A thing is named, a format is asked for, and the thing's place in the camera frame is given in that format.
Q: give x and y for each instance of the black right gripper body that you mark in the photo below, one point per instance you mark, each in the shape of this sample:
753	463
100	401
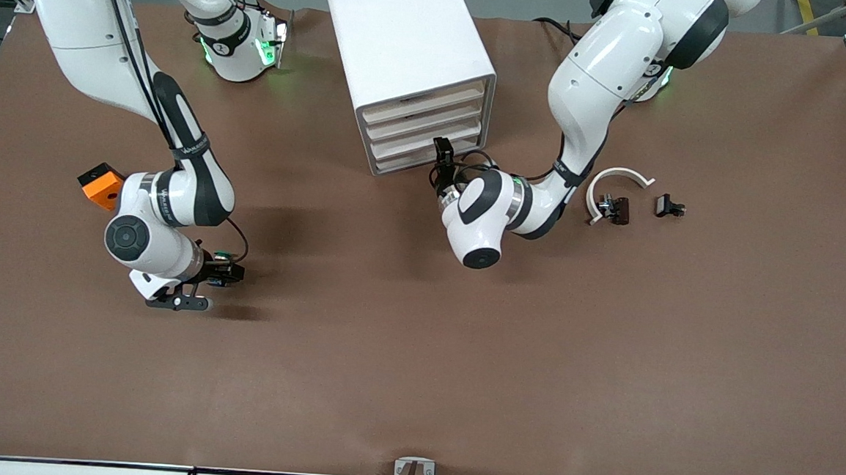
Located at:
212	269

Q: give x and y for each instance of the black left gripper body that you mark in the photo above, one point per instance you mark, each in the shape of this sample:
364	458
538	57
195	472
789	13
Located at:
443	177

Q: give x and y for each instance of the green push button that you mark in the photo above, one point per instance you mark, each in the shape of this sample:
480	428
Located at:
225	258

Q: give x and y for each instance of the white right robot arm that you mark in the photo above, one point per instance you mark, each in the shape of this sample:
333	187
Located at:
82	40

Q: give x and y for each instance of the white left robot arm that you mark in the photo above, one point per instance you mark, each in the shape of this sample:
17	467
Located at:
594	79

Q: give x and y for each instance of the orange and black box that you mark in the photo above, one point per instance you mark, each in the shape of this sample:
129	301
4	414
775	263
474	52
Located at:
96	184

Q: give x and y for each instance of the white curved plastic piece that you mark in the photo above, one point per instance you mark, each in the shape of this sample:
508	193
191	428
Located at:
591	195

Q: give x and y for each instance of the brown table cover mat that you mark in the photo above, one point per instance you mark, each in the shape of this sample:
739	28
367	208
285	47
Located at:
417	340

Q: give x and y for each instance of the brown and black clip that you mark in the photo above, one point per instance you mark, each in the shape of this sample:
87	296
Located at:
619	211

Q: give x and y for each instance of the small black plastic part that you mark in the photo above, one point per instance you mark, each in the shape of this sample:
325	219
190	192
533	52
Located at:
664	205

